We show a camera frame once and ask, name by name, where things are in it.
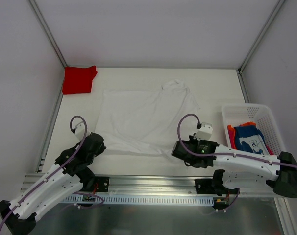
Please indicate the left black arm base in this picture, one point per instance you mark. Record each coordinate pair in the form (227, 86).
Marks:
(97, 184)

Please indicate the white slotted cable duct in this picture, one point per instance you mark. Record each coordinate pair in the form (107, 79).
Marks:
(141, 200)

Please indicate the blue printed t-shirt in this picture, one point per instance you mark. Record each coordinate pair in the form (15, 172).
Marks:
(247, 129)

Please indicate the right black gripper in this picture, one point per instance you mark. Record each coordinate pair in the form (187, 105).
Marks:
(177, 152)

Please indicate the aluminium mounting rail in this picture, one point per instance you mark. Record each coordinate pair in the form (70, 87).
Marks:
(152, 185)

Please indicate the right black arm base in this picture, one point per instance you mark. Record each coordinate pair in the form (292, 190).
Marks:
(211, 186)

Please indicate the red folded t-shirt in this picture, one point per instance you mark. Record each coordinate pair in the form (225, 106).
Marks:
(78, 80)

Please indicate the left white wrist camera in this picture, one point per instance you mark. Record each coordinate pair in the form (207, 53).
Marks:
(80, 131)

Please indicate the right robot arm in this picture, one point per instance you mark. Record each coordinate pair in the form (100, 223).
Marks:
(235, 169)

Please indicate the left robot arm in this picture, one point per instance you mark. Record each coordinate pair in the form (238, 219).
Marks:
(68, 175)

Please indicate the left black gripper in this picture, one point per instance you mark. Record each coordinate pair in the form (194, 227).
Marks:
(98, 146)

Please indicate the white t-shirt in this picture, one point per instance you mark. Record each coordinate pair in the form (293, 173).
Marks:
(144, 122)

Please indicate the orange garment in basket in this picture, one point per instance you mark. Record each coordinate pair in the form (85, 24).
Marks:
(232, 132)

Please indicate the white plastic laundry basket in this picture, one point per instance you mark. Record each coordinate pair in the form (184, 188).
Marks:
(237, 114)

